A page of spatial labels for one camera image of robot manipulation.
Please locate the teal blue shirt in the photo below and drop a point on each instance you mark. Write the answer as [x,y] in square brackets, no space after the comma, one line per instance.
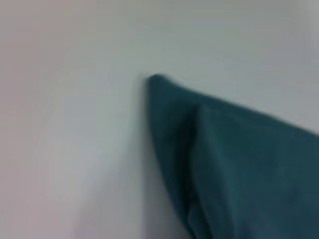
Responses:
[236,161]

